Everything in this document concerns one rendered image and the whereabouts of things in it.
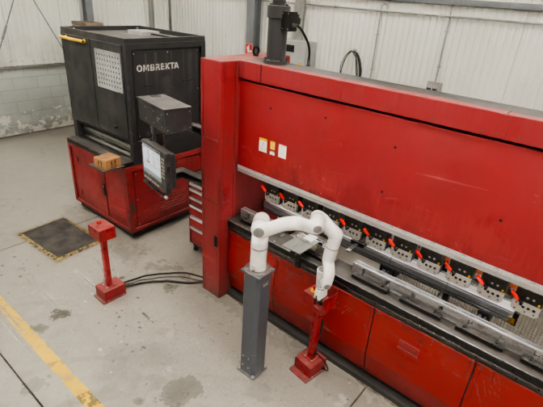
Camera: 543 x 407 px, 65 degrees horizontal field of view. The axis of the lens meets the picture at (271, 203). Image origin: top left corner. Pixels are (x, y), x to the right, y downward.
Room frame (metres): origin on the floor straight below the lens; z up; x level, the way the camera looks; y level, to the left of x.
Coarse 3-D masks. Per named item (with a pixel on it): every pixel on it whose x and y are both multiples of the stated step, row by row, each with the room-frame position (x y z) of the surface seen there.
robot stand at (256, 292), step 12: (252, 276) 2.47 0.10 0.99; (264, 276) 2.48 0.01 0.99; (252, 288) 2.47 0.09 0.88; (264, 288) 2.50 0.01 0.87; (252, 300) 2.47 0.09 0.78; (264, 300) 2.51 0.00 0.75; (252, 312) 2.47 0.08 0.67; (264, 312) 2.51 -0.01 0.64; (252, 324) 2.46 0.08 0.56; (264, 324) 2.52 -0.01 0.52; (252, 336) 2.46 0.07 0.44; (264, 336) 2.53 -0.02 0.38; (252, 348) 2.46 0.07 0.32; (264, 348) 2.54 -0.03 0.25; (252, 360) 2.46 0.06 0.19; (252, 372) 2.46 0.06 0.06
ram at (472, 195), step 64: (256, 128) 3.44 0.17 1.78; (320, 128) 3.05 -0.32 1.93; (384, 128) 2.73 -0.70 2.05; (448, 128) 2.51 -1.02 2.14; (320, 192) 3.00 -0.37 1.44; (384, 192) 2.68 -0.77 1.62; (448, 192) 2.42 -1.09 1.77; (512, 192) 2.21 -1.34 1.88; (448, 256) 2.35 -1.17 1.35; (512, 256) 2.14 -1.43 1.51
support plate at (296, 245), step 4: (300, 236) 3.07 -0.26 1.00; (304, 236) 3.07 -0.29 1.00; (292, 240) 2.99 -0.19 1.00; (296, 240) 3.00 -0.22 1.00; (300, 240) 3.00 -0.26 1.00; (284, 244) 2.92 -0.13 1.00; (288, 244) 2.93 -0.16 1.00; (292, 244) 2.93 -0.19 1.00; (296, 244) 2.93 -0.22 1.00; (300, 244) 2.94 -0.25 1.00; (304, 244) 2.94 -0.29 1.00; (308, 244) 2.95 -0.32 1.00; (312, 244) 2.95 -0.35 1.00; (316, 244) 2.97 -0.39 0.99; (288, 248) 2.87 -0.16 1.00; (292, 248) 2.87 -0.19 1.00; (296, 248) 2.87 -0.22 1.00; (300, 248) 2.88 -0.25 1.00; (304, 248) 2.88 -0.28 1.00; (308, 248) 2.89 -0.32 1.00; (296, 252) 2.82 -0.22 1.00; (300, 252) 2.82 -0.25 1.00
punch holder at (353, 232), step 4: (348, 216) 2.83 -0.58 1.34; (344, 220) 2.85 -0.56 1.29; (348, 220) 2.82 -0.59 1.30; (352, 220) 2.80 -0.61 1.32; (356, 220) 2.78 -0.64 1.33; (348, 224) 2.82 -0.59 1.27; (352, 224) 2.80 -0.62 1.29; (356, 224) 2.78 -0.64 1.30; (360, 224) 2.76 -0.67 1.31; (364, 224) 2.78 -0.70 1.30; (344, 228) 2.84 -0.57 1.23; (352, 228) 2.80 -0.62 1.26; (356, 228) 2.78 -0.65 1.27; (360, 228) 2.76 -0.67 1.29; (344, 232) 2.83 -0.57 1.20; (348, 232) 2.81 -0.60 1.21; (352, 232) 2.79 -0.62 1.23; (356, 232) 2.77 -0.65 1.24; (360, 232) 2.76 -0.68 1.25; (348, 236) 2.81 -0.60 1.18; (352, 236) 2.79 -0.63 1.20; (356, 236) 2.77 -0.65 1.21; (360, 236) 2.76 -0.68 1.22; (356, 240) 2.76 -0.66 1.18
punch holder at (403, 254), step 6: (396, 240) 2.58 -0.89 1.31; (402, 240) 2.55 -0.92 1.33; (396, 246) 2.57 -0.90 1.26; (402, 246) 2.54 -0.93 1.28; (408, 246) 2.52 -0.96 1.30; (414, 246) 2.51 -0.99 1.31; (390, 252) 2.59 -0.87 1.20; (396, 252) 2.56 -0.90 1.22; (402, 252) 2.54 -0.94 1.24; (408, 252) 2.51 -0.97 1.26; (414, 252) 2.54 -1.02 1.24; (402, 258) 2.53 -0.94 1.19; (408, 258) 2.50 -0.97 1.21
